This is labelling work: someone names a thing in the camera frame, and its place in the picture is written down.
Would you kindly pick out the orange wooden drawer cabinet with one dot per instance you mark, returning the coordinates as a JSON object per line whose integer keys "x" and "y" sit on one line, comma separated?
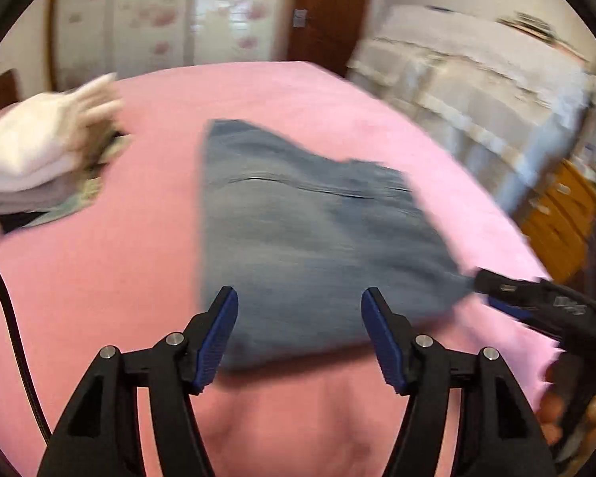
{"x": 561, "y": 218}

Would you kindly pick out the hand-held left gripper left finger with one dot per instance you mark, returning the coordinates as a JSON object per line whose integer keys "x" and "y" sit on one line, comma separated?
{"x": 218, "y": 338}

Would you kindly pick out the dark wooden headboard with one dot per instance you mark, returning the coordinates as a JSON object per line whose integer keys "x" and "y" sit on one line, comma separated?
{"x": 2, "y": 87}

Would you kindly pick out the person's right hand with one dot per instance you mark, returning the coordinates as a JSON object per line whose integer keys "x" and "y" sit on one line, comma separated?
{"x": 556, "y": 402}

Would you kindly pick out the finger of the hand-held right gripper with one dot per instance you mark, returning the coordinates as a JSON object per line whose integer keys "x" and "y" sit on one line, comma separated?
{"x": 506, "y": 290}

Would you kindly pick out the floral sliding door wardrobe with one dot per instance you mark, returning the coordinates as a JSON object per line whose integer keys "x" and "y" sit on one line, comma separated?
{"x": 168, "y": 15}

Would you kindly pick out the green patterned folded cloth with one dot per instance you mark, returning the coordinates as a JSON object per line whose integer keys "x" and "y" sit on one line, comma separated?
{"x": 86, "y": 194}

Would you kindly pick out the white cloth covered furniture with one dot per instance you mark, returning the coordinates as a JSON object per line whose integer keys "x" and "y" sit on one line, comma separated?
{"x": 476, "y": 84}

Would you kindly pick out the brown wooden door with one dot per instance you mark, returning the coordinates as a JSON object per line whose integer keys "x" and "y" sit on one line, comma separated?
{"x": 335, "y": 15}

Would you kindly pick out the pink bed sheet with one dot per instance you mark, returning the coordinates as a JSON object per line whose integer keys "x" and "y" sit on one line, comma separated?
{"x": 129, "y": 268}

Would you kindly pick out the lilac folded garment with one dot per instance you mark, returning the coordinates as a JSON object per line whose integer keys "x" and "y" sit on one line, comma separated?
{"x": 34, "y": 196}

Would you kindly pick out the blue denim jacket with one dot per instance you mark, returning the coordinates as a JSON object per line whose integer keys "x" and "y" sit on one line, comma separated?
{"x": 303, "y": 238}

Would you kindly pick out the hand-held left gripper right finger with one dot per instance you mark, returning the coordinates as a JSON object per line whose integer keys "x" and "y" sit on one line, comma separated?
{"x": 385, "y": 343}

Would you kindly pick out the black folded garment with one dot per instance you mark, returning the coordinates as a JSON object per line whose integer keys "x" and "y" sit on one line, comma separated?
{"x": 14, "y": 221}

